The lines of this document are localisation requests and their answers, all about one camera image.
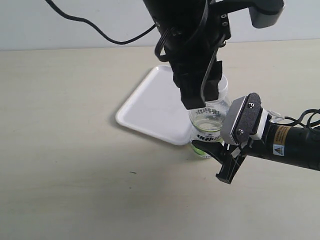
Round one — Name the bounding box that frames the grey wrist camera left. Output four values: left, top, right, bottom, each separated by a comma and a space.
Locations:
248, 0, 286, 29

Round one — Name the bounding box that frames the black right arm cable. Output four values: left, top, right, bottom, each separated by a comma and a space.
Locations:
268, 108, 320, 131

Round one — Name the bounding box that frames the clear plastic drink bottle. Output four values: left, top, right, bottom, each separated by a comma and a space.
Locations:
188, 87, 231, 143

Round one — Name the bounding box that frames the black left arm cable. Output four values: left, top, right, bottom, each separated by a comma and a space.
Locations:
44, 0, 208, 63

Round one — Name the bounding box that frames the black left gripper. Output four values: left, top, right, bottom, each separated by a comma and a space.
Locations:
157, 9, 231, 110

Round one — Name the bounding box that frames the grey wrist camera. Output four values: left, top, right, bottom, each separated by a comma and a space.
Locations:
220, 92, 262, 146
248, 0, 286, 29

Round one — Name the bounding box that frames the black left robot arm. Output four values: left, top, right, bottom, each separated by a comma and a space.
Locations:
144, 0, 249, 110

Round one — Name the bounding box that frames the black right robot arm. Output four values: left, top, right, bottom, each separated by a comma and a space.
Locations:
192, 124, 320, 184

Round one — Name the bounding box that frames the white bottle cap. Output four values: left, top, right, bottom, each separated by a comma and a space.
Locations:
204, 74, 228, 102

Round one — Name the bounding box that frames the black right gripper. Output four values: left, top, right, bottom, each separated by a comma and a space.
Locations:
191, 140, 267, 184

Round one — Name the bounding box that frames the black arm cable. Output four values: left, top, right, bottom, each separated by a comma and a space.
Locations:
44, 0, 208, 63
268, 108, 320, 131

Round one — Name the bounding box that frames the white rectangular plastic tray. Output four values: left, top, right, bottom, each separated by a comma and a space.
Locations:
115, 65, 191, 146

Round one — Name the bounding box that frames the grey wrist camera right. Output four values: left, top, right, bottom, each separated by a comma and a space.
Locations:
220, 92, 262, 146

